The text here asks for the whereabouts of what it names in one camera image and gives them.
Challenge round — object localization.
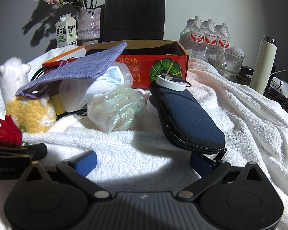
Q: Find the white thermos bottle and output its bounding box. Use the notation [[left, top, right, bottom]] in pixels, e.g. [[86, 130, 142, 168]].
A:
[[250, 35, 278, 95]]

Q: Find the white round device with cable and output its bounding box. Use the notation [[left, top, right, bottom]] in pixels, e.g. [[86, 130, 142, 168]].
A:
[[156, 74, 191, 92]]

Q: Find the clear water bottle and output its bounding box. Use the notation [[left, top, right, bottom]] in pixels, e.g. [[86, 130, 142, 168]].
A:
[[216, 22, 232, 53], [180, 16, 206, 61], [203, 18, 219, 58]]

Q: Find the red artificial flower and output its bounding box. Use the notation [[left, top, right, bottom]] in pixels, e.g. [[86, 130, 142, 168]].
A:
[[0, 114, 24, 148]]

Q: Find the white milk carton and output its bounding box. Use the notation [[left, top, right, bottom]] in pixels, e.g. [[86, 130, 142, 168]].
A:
[[56, 14, 78, 48]]

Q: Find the yellow object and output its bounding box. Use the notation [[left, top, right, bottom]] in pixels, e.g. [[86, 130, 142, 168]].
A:
[[51, 95, 66, 116]]

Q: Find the frosted plastic cotton swab box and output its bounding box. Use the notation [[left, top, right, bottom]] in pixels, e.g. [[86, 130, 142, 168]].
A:
[[60, 62, 134, 113]]

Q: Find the white and yellow plush toy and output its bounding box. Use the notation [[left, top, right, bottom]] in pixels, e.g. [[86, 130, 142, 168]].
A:
[[0, 57, 58, 134]]

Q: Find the clear glass cup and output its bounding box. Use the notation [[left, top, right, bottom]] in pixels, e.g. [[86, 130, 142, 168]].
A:
[[215, 49, 245, 77]]

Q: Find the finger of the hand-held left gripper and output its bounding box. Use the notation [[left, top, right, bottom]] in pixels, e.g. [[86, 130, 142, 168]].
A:
[[26, 143, 48, 160]]

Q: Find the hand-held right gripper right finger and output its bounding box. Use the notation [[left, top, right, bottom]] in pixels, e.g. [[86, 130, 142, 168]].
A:
[[178, 152, 270, 200]]

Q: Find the black paper bag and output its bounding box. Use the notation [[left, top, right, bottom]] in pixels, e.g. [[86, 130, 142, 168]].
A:
[[99, 0, 167, 44]]

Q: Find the white tissue pack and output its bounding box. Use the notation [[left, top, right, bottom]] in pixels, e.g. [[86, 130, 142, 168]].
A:
[[271, 77, 288, 99]]

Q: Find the black cable tangle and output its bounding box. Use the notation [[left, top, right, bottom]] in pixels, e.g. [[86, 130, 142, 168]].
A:
[[265, 79, 288, 102]]

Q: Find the white cable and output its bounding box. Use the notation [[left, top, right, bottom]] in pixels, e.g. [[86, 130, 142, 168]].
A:
[[270, 70, 288, 87]]

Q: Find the white round speaker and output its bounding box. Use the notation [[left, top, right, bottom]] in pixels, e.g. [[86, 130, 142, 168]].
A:
[[228, 46, 245, 57]]

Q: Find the purple glass vase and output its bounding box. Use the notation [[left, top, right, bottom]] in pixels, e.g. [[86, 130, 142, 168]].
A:
[[77, 8, 102, 41]]

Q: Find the orange cardboard box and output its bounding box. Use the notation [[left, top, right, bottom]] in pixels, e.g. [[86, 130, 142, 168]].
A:
[[42, 40, 190, 90]]

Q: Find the white ribbed object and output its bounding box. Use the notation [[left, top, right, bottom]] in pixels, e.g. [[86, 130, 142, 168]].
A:
[[146, 100, 160, 118]]

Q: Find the blue knit pouch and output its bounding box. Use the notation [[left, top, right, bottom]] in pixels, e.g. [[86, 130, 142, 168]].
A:
[[16, 41, 127, 99]]

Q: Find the white terry towel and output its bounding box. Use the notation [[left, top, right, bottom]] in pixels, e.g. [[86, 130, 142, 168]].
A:
[[0, 45, 288, 230]]

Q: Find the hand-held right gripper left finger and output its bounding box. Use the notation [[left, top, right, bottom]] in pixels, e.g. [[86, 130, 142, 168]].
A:
[[19, 150, 112, 200]]

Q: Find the navy zip case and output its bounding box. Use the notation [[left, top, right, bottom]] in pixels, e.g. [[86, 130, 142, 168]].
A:
[[149, 81, 227, 155]]

